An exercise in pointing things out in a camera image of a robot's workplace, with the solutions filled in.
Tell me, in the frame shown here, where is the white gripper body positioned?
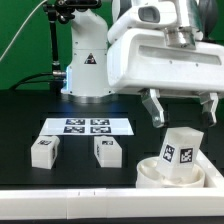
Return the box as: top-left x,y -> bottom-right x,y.
107,28 -> 224,94

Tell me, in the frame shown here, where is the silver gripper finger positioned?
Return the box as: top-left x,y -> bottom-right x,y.
199,92 -> 219,127
141,89 -> 165,128

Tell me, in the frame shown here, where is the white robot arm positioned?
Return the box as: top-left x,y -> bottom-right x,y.
62,0 -> 224,128

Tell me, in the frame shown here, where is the white L-shaped fence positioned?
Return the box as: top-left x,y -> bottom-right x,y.
0,153 -> 224,220

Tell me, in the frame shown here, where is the white marker sheet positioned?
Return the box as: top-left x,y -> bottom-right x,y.
40,118 -> 133,136

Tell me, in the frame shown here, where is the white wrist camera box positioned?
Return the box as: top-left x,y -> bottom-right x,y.
107,0 -> 177,44

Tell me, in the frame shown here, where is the white cable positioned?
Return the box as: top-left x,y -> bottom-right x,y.
0,0 -> 48,63

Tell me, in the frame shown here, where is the black cable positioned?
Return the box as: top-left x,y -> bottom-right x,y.
8,72 -> 67,91

